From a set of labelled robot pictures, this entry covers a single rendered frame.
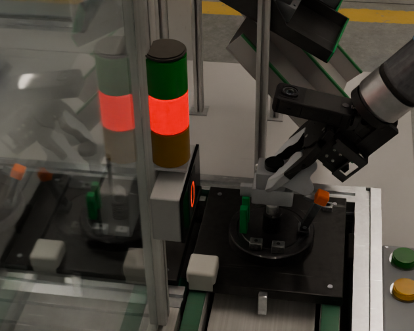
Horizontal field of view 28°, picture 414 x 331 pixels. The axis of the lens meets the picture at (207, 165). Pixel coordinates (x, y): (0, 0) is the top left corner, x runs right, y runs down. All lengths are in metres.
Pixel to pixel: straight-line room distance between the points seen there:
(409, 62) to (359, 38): 2.90
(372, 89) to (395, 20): 3.07
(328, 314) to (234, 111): 0.71
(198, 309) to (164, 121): 0.39
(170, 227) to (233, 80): 0.98
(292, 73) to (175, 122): 0.59
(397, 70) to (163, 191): 0.36
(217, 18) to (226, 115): 2.35
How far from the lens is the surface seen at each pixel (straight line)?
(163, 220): 1.03
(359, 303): 1.28
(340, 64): 1.72
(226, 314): 1.31
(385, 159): 1.74
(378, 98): 1.15
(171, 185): 1.03
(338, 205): 1.43
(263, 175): 1.25
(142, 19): 0.93
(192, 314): 1.27
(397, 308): 1.29
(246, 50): 1.43
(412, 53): 1.13
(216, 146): 1.75
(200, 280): 1.28
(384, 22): 4.19
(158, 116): 0.98
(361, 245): 1.38
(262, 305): 1.28
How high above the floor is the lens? 1.88
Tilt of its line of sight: 37 degrees down
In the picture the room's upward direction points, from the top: 1 degrees counter-clockwise
